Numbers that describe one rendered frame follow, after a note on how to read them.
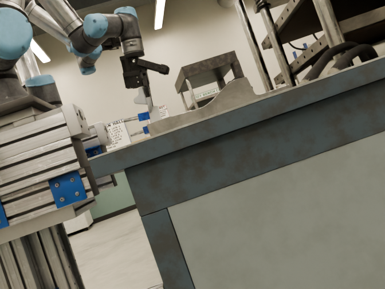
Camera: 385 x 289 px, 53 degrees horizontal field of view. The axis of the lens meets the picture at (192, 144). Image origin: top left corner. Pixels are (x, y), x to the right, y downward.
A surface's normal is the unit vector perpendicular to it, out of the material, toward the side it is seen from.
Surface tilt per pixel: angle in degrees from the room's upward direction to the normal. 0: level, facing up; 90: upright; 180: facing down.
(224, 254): 90
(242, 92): 90
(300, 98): 90
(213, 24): 90
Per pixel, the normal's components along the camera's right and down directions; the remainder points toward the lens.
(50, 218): 0.07, -0.04
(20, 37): 0.65, -0.11
